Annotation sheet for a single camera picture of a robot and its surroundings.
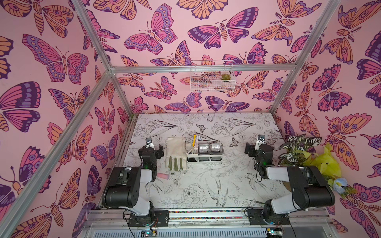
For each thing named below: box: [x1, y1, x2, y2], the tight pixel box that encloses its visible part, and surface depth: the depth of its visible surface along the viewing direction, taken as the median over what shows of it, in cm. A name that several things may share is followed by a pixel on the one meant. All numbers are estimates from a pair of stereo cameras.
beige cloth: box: [165, 136, 187, 172], surface depth 100 cm
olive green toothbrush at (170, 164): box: [168, 155, 173, 171], surface depth 94 cm
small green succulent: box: [220, 73, 232, 81], surface depth 95 cm
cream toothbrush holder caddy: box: [185, 143, 225, 163], surface depth 94 cm
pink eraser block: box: [156, 173, 170, 180], surface depth 88 cm
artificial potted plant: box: [277, 133, 358, 199], surface depth 70 cm
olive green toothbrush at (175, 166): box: [173, 157, 179, 172], surface depth 94 cm
